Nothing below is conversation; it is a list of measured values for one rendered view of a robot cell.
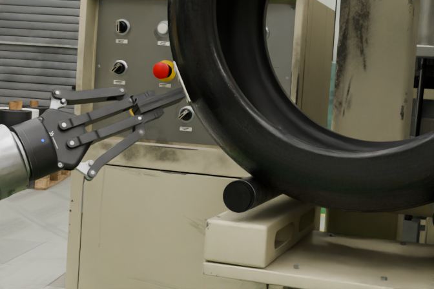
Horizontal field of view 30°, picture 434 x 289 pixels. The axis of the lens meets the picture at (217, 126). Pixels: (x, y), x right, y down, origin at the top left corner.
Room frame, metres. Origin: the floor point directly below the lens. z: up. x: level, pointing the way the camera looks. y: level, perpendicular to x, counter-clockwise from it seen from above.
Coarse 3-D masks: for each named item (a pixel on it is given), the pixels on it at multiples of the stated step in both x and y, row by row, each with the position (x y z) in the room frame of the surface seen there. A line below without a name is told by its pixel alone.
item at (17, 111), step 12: (0, 108) 7.69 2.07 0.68; (12, 108) 7.40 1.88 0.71; (24, 108) 7.94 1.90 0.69; (36, 108) 8.03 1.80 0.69; (48, 108) 8.12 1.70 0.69; (0, 120) 7.26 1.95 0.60; (12, 120) 7.25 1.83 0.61; (24, 120) 7.32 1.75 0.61; (36, 180) 7.22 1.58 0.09; (48, 180) 7.34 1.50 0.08; (60, 180) 7.87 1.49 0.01
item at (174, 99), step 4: (172, 96) 1.10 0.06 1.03; (176, 96) 1.11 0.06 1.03; (180, 96) 1.11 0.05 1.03; (184, 96) 1.11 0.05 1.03; (160, 100) 1.10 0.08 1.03; (164, 100) 1.10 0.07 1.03; (168, 100) 1.10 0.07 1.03; (172, 100) 1.10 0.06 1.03; (176, 100) 1.11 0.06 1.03; (180, 100) 1.12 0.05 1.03; (152, 104) 1.09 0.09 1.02; (156, 104) 1.09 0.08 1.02; (160, 104) 1.09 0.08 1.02; (164, 104) 1.10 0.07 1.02; (168, 104) 1.11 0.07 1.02; (172, 104) 1.12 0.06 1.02; (140, 108) 1.08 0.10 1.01; (144, 108) 1.08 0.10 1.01; (148, 108) 1.09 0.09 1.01; (152, 108) 1.09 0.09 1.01; (136, 112) 1.09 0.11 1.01; (140, 112) 1.08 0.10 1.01; (144, 112) 1.09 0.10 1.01
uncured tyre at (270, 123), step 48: (192, 0) 1.12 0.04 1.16; (240, 0) 1.37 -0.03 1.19; (192, 48) 1.12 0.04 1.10; (240, 48) 1.37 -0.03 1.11; (192, 96) 1.14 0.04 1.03; (240, 96) 1.09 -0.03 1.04; (288, 96) 1.37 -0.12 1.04; (240, 144) 1.09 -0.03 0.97; (288, 144) 1.07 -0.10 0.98; (336, 144) 1.32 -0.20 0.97; (384, 144) 1.30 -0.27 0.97; (432, 144) 1.01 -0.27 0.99; (288, 192) 1.10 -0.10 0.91; (336, 192) 1.06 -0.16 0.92; (384, 192) 1.04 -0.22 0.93; (432, 192) 1.04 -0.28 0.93
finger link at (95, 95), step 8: (56, 88) 1.05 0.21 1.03; (104, 88) 1.08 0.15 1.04; (112, 88) 1.08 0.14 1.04; (120, 88) 1.08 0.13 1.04; (56, 96) 1.05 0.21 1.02; (64, 96) 1.05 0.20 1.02; (72, 96) 1.06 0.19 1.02; (80, 96) 1.06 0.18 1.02; (88, 96) 1.06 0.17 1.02; (96, 96) 1.07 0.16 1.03; (104, 96) 1.07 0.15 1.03; (112, 96) 1.08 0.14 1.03; (72, 104) 1.07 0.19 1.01; (80, 104) 1.08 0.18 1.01
